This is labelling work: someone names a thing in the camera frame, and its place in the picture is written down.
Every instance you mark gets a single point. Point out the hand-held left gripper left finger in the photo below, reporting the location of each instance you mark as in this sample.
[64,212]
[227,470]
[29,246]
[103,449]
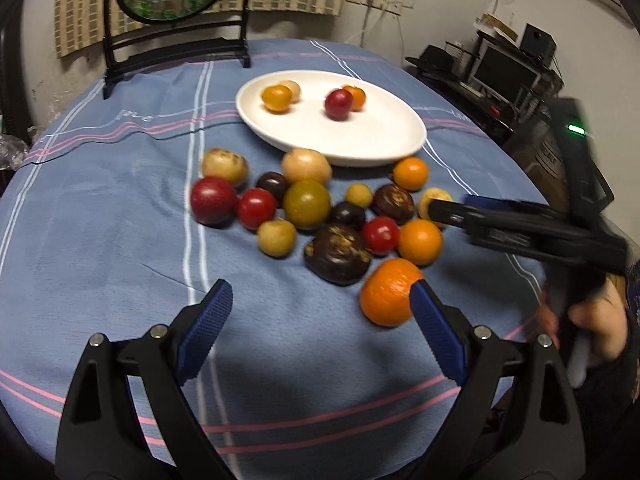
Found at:
[207,330]

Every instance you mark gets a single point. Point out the black hat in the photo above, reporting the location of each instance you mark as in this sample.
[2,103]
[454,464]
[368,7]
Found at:
[435,57]

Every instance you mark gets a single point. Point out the dark wooden cabinet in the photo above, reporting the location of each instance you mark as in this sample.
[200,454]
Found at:
[12,60]

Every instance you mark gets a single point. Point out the large spotted beige potato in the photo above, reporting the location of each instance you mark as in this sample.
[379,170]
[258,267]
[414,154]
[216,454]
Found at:
[225,166]

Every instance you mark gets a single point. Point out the red tomato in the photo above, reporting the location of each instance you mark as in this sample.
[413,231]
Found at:
[381,235]
[256,208]

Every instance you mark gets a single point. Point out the small dark purple mangosteen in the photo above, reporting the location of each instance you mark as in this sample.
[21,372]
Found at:
[394,203]

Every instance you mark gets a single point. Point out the olive green plum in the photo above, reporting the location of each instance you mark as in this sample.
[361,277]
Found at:
[306,204]

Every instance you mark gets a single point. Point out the pale yellow plum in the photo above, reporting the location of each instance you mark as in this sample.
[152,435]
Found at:
[276,238]

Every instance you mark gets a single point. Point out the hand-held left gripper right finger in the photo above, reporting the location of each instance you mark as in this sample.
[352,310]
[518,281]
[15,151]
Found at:
[435,330]

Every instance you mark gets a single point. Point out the small beige longan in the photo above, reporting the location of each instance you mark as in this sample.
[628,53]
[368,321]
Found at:
[295,89]

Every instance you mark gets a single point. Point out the large dark purple mangosteen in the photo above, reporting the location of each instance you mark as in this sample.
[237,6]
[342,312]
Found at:
[338,255]

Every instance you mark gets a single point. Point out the clear plastic bag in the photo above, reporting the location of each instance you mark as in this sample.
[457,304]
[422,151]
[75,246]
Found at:
[10,152]

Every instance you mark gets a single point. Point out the small orange tangerine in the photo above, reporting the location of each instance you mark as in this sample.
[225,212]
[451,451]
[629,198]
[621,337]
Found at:
[420,242]
[411,173]

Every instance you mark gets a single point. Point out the yellow-orange tomato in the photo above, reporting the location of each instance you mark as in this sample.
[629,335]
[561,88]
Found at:
[276,99]

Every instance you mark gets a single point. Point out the small dark purple plum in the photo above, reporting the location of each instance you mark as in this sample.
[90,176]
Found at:
[272,185]
[346,215]

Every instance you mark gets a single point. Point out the person's right hand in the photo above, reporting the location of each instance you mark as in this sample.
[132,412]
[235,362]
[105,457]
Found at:
[597,325]

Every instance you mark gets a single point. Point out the black desk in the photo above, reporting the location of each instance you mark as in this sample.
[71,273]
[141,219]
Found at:
[475,110]

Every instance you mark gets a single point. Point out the computer monitor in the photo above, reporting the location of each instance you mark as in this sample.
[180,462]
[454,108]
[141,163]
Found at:
[505,76]

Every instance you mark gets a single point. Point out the small spotted beige potato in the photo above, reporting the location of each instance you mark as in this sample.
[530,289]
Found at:
[430,196]

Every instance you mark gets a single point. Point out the small yellow plum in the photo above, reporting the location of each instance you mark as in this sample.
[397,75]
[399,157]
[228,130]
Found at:
[359,195]

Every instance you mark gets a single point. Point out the cardboard box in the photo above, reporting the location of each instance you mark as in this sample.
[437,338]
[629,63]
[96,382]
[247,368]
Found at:
[497,25]

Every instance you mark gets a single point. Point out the black speaker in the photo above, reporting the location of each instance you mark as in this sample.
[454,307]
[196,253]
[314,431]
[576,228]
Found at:
[539,40]

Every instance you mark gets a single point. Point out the large orange tangerine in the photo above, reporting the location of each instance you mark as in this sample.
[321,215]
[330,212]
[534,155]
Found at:
[387,295]

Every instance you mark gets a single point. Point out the small orange persimmon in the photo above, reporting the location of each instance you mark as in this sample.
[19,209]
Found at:
[358,97]

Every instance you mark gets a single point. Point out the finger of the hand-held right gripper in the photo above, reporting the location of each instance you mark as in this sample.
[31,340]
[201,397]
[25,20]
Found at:
[480,201]
[500,235]

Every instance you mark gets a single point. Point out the white wall power strip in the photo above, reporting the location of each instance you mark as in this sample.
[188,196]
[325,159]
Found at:
[382,4]

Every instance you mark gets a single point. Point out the large dark red plum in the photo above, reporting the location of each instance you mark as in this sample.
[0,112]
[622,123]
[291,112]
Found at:
[213,201]

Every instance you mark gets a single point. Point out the smooth tan potato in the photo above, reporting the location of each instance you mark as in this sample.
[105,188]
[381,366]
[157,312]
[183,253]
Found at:
[306,165]

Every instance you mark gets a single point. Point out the white oval plate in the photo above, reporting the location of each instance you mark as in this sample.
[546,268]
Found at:
[370,135]

